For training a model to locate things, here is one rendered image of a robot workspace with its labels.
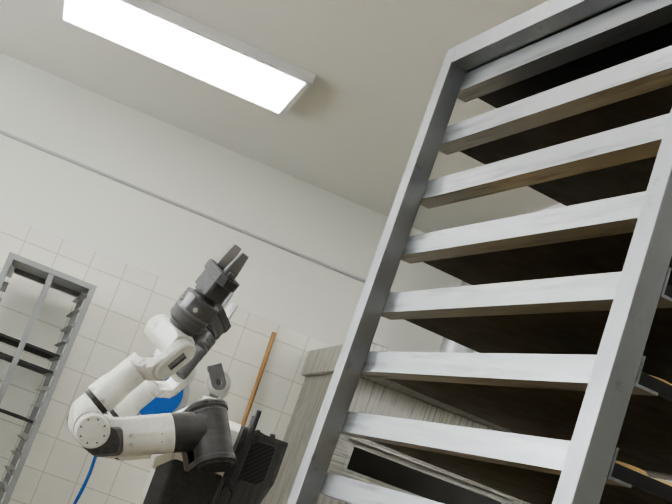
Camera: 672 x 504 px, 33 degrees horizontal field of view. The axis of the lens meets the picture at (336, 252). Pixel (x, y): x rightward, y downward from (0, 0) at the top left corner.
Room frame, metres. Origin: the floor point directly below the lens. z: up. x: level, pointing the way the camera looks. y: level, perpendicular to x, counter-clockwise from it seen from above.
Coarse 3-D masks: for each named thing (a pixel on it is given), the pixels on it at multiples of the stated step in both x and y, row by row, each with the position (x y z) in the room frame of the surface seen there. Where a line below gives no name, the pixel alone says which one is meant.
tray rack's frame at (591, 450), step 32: (576, 0) 1.30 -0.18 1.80; (608, 0) 1.26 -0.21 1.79; (512, 32) 1.44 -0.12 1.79; (544, 32) 1.40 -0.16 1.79; (480, 64) 1.57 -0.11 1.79; (640, 224) 1.05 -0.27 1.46; (640, 256) 1.04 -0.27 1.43; (640, 288) 1.03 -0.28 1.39; (608, 320) 1.05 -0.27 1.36; (640, 320) 1.04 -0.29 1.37; (608, 352) 1.04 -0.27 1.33; (640, 352) 1.04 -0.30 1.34; (608, 384) 1.03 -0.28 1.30; (608, 416) 1.03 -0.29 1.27; (576, 448) 1.05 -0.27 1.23; (608, 448) 1.04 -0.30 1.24; (576, 480) 1.03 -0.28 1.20
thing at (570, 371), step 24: (384, 360) 1.56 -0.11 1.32; (408, 360) 1.49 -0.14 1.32; (432, 360) 1.43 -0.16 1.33; (456, 360) 1.37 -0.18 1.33; (480, 360) 1.32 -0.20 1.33; (504, 360) 1.27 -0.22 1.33; (528, 360) 1.22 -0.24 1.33; (552, 360) 1.18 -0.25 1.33; (576, 360) 1.14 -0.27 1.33; (480, 384) 1.35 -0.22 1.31; (504, 384) 1.29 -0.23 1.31; (528, 384) 1.24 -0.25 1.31; (552, 384) 1.18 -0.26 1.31; (576, 384) 1.14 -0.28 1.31
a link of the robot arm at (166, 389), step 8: (192, 376) 3.16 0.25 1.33; (144, 384) 3.13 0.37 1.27; (152, 384) 3.12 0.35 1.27; (160, 384) 3.18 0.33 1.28; (168, 384) 3.18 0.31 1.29; (176, 384) 3.16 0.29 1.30; (184, 384) 3.15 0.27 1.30; (152, 392) 3.13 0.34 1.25; (160, 392) 3.14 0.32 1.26; (168, 392) 3.15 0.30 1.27; (176, 392) 3.16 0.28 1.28
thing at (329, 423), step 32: (448, 64) 1.61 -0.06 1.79; (448, 96) 1.61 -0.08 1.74; (416, 160) 1.60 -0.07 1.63; (416, 192) 1.61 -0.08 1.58; (384, 256) 1.60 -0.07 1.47; (384, 288) 1.61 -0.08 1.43; (352, 320) 1.63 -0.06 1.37; (352, 352) 1.60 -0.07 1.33; (352, 384) 1.61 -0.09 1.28; (320, 416) 1.62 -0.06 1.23; (320, 448) 1.61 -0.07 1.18; (320, 480) 1.61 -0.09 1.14
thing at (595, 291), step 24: (456, 288) 1.43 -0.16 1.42; (480, 288) 1.37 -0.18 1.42; (504, 288) 1.31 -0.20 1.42; (528, 288) 1.26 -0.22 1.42; (552, 288) 1.22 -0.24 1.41; (576, 288) 1.17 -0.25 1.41; (600, 288) 1.13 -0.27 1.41; (384, 312) 1.61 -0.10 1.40; (408, 312) 1.55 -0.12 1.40; (432, 312) 1.49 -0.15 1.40; (456, 312) 1.44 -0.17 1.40; (480, 312) 1.39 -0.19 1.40; (504, 312) 1.34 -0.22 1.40; (528, 312) 1.30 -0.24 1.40; (552, 312) 1.25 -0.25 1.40
